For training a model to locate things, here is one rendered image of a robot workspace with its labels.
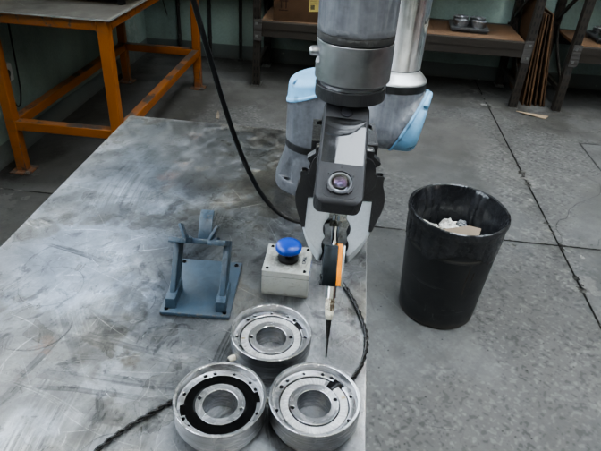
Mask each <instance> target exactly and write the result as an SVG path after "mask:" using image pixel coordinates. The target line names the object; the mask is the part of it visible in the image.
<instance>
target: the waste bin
mask: <svg viewBox="0 0 601 451"><path fill-rule="evenodd" d="M444 218H447V219H448V218H451V220H452V221H457V222H458V221H459V220H460V219H461V220H463V221H464V220H465V221H466V225H467V226H473V227H477V228H481V231H480V234H479V235H466V234H456V233H452V232H448V231H445V230H443V229H441V228H438V227H436V226H434V225H431V224H429V223H433V224H437V225H438V224H439V223H440V222H441V221H442V220H443V219H444ZM424 219H425V220H427V221H428V222H429V223H428V222H427V221H425V220H424ZM457 222H456V224H457ZM511 222H512V221H511V215H510V213H509V211H508V210H507V209H506V207H505V206H504V205H503V204H502V203H501V202H500V201H499V200H497V199H496V198H494V197H493V196H491V195H489V194H487V193H485V192H483V191H480V190H477V189H474V188H471V187H468V186H464V185H459V184H452V183H435V184H430V185H426V186H422V187H420V188H418V189H417V190H415V191H414V192H413V193H412V194H411V196H410V197H409V201H408V216H407V223H406V231H405V232H406V240H405V248H404V255H403V264H402V279H401V287H400V295H399V302H400V304H401V306H402V309H403V310H404V311H405V313H406V314H407V315H408V316H410V317H411V318H412V319H414V320H416V321H417V322H418V323H420V324H422V325H425V326H428V327H431V328H440V329H450V328H458V327H461V326H463V325H464V324H466V323H467V322H468V321H469V320H470V318H471V316H472V313H473V311H474V310H475V307H476V305H477V302H478V298H479V296H480V294H481V292H482V289H483V287H484V284H485V282H486V280H487V276H488V274H489V272H490V269H491V267H492V265H493V263H494V260H495V257H496V255H497V254H498V252H499V249H500V247H501V245H502V243H503V241H504V237H505V235H506V233H507V231H508V230H509V228H510V225H511Z"/></svg>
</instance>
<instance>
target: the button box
mask: <svg viewBox="0 0 601 451"><path fill-rule="evenodd" d="M311 262H312V252H311V251H310V249H309V248H306V247H302V250H301V253H300V254H298V255H296V256H292V258H291V259H286V258H285V257H284V256H283V255H281V254H279V253H278V252H277V251H276V250H275V244H272V243H270V244H269V245H268V248H267V254H266V257H265V261H264V264H263V268H262V279H261V293H262V294H274V295H282V296H291V297H299V298H307V297H308V290H309V279H310V272H311Z"/></svg>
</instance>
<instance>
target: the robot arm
mask: <svg viewBox="0 0 601 451"><path fill-rule="evenodd" d="M432 1H433V0H319V7H318V20H317V44H318V46H316V45H312V46H310V48H309V54H310V55H315V56H316V57H317V58H316V65H315V67H312V68H308V69H305V70H302V71H299V72H296V73H295V74H294V75H293V76H292V77H291V78H290V81H289V88H288V96H287V97H286V101H287V118H286V141H285V147H284V151H283V154H282V156H281V158H280V160H279V163H278V165H277V168H276V172H275V181H276V184H277V185H278V187H279V188H280V189H282V190H283V191H285V192H287V193H289V194H291V195H293V196H295V204H296V209H297V211H298V215H299V219H300V224H301V227H302V229H303V233H304V235H305V238H306V241H307V244H308V246H309V249H310V251H311V252H312V254H313V255H314V257H315V258H316V260H318V261H320V260H321V259H322V256H323V248H324V244H323V240H324V238H325V226H324V223H325V222H326V221H327V219H328V218H329V215H330V213H334V214H342V215H346V218H347V221H348V223H349V226H348V228H347V231H346V233H347V243H346V244H345V246H346V249H345V250H346V252H345V263H348V262H350V261H351V260H352V259H353V258H354V257H355V255H356V254H357V253H358V252H359V251H360V249H361V248H362V246H363V245H364V243H365V241H366V240H367V239H368V236H369V234H370V233H371V232H372V230H373V228H374V227H375V225H376V223H377V220H378V219H379V217H380V215H381V213H382V211H383V208H384V205H385V191H384V186H383V185H384V179H385V176H384V173H377V172H376V167H378V166H380V165H381V162H380V158H379V157H378V156H377V150H378V148H381V149H388V150H400V151H410V150H412V149H414V148H415V146H416V144H417V142H418V139H419V136H420V133H421V130H422V127H423V124H424V122H425V119H426V116H427V111H428V108H429V105H430V102H431V98H432V96H433V93H432V92H431V91H429V90H428V89H426V85H427V79H426V77H425V76H424V75H423V73H422V72H421V71H420V67H421V62H422V57H423V52H424V46H425V42H426V36H427V27H428V22H429V17H430V12H431V6H432Z"/></svg>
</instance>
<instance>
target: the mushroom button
mask: <svg viewBox="0 0 601 451"><path fill-rule="evenodd" d="M275 250H276V251H277V252H278V253H279V254H281V255H283V256H284V257H285V258H286V259H291V258H292V256H296V255H298V254H300V253H301V250H302V245H301V243H300V241H298V240H297V239H294V238H291V237H286V238H282V239H280V240H279V241H278V242H277V243H276V245H275Z"/></svg>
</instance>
